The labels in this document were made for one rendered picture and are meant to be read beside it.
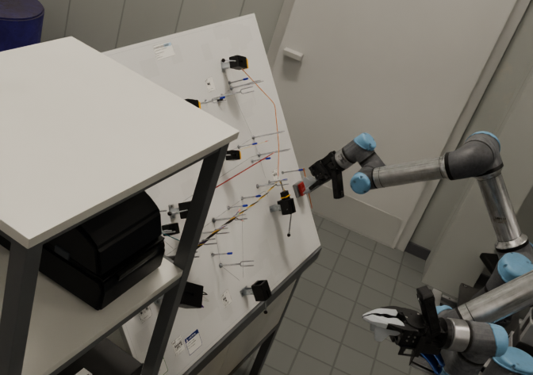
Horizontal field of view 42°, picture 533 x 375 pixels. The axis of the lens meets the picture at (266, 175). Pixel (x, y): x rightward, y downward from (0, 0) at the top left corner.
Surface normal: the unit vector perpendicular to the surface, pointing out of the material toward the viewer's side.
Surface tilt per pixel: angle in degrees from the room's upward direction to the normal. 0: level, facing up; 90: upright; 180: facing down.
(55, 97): 0
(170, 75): 52
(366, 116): 90
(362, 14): 90
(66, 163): 0
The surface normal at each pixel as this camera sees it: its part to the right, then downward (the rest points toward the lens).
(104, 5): -0.31, 0.41
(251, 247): 0.82, -0.13
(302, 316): 0.29, -0.82
